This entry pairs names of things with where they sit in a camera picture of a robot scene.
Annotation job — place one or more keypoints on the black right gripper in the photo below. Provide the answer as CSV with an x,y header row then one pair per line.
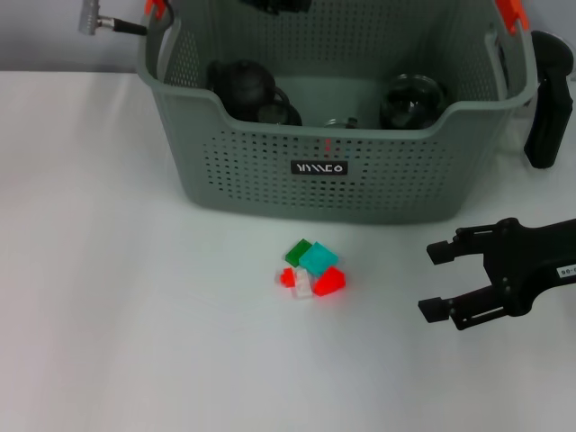
x,y
526,265

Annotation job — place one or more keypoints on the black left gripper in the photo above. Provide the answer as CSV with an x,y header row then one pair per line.
x,y
279,4

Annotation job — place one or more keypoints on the small red toy brick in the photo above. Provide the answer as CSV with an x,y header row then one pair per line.
x,y
286,277

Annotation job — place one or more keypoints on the small green toy brick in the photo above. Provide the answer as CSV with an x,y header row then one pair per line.
x,y
296,252

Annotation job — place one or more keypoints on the large red toy brick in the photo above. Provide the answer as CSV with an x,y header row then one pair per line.
x,y
330,282

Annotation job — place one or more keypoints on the black curved stand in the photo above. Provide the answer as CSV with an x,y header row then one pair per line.
x,y
546,103

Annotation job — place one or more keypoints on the black clay teapot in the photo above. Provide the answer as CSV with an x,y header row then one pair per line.
x,y
243,85

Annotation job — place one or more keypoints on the grey-green perforated storage bin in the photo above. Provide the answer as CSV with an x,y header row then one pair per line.
x,y
382,189

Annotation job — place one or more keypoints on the teal toy brick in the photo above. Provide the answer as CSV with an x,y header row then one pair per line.
x,y
319,258

